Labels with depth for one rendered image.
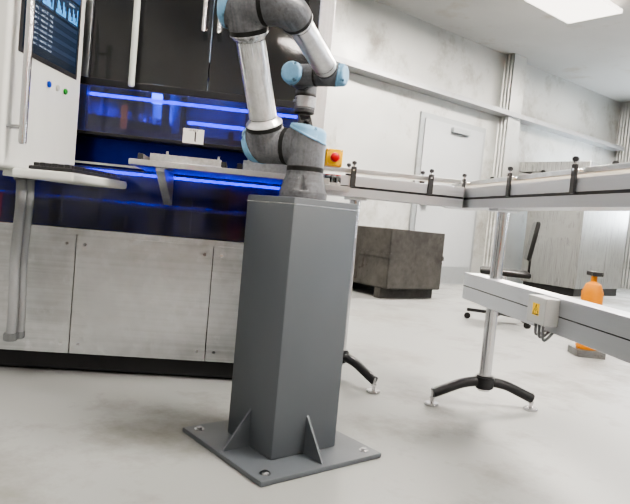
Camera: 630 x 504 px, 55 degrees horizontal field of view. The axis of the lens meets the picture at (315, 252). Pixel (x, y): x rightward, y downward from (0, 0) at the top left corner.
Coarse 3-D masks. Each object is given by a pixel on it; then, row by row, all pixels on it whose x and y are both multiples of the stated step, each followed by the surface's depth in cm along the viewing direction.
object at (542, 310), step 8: (536, 296) 202; (544, 296) 203; (528, 304) 207; (536, 304) 202; (544, 304) 197; (552, 304) 196; (528, 312) 207; (536, 312) 201; (544, 312) 196; (552, 312) 196; (528, 320) 206; (536, 320) 201; (544, 320) 196; (552, 320) 197
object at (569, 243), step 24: (528, 168) 864; (552, 168) 836; (528, 216) 865; (552, 216) 836; (576, 216) 810; (600, 216) 831; (624, 216) 875; (552, 240) 835; (576, 240) 809; (600, 240) 838; (624, 240) 883; (552, 264) 834; (576, 264) 808; (600, 264) 845; (552, 288) 836; (576, 288) 810
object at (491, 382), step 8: (472, 376) 257; (480, 376) 255; (448, 384) 255; (456, 384) 254; (464, 384) 255; (472, 384) 255; (480, 384) 255; (488, 384) 254; (496, 384) 256; (504, 384) 257; (512, 384) 258; (432, 392) 255; (440, 392) 253; (448, 392) 255; (512, 392) 258; (520, 392) 258; (528, 392) 260; (432, 400) 255; (528, 400) 259; (528, 408) 260; (536, 408) 261
